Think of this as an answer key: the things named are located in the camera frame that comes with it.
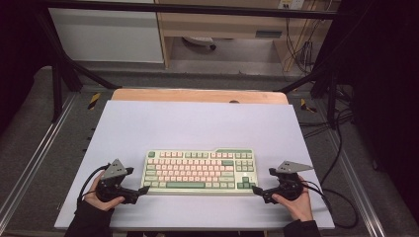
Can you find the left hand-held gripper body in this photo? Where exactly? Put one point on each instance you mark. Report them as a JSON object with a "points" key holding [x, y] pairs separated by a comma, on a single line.
{"points": [[113, 171]]}

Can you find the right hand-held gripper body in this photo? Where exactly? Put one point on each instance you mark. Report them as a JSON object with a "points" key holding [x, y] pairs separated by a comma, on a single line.
{"points": [[290, 184]]}

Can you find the green and cream keyboard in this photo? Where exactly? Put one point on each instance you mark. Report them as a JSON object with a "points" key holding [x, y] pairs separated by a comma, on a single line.
{"points": [[197, 171]]}

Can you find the person's right hand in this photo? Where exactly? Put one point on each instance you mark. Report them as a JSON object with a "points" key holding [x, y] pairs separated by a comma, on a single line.
{"points": [[301, 207]]}

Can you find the person's left hand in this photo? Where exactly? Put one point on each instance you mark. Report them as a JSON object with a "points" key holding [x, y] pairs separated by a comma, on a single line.
{"points": [[99, 202]]}

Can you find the yellow and black tape strip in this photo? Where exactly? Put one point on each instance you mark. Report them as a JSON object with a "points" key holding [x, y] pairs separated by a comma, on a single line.
{"points": [[308, 107], [94, 101]]}

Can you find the wooden table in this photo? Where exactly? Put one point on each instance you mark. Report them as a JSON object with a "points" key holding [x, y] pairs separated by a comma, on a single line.
{"points": [[184, 96]]}

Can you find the black metal stand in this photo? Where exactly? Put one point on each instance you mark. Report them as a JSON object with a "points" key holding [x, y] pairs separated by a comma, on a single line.
{"points": [[57, 82], [331, 95]]}

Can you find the white cabinet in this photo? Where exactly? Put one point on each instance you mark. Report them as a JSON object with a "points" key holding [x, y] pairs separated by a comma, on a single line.
{"points": [[105, 36]]}

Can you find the dark curtain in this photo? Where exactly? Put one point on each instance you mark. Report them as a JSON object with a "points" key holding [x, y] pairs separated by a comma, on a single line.
{"points": [[385, 82], [16, 49]]}

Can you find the white chair base with caster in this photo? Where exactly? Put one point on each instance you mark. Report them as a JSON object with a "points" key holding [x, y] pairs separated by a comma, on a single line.
{"points": [[199, 40]]}

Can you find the light wooden desk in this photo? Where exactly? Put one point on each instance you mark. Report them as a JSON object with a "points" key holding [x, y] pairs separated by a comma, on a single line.
{"points": [[214, 24]]}

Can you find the metal floor rail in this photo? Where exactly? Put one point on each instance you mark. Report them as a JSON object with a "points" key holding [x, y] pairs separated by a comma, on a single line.
{"points": [[354, 177], [39, 148]]}

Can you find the white wall socket strip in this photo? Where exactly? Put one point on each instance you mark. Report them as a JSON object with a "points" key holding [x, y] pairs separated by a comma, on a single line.
{"points": [[291, 4]]}

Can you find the black horizontal frame bar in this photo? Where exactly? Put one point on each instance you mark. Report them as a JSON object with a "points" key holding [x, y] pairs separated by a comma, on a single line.
{"points": [[197, 9]]}

